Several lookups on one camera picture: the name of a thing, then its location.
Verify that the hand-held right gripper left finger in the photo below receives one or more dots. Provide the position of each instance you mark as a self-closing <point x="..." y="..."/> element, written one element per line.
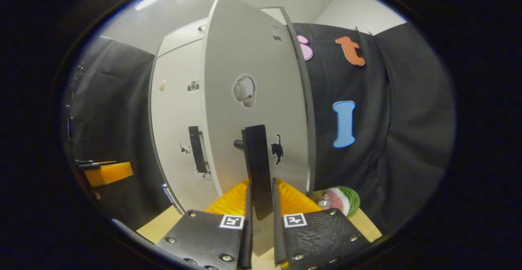
<point x="246" y="241"/>

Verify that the grey double-door shoe cabinet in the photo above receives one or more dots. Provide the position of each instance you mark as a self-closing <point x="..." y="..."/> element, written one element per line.
<point x="273" y="15"/>

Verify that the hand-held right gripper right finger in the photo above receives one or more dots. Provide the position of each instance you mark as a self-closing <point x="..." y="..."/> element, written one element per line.
<point x="278" y="241"/>

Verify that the watermelon slice toy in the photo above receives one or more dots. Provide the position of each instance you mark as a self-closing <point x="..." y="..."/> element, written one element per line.
<point x="346" y="200"/>

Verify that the black backdrop cloth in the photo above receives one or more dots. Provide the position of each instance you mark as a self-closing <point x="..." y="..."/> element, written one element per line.
<point x="408" y="119"/>
<point x="114" y="111"/>

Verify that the grey cabinet door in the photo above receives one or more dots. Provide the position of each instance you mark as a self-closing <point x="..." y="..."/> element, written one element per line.
<point x="175" y="115"/>
<point x="253" y="49"/>

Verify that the small clear plastic bottle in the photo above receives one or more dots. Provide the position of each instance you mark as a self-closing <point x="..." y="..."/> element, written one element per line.
<point x="325" y="202"/>

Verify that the grey cabinet drawer front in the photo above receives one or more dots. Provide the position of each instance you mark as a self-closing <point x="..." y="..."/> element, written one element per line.
<point x="179" y="37"/>

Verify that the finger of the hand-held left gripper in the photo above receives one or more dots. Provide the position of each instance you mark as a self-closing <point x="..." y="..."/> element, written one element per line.
<point x="110" y="174"/>

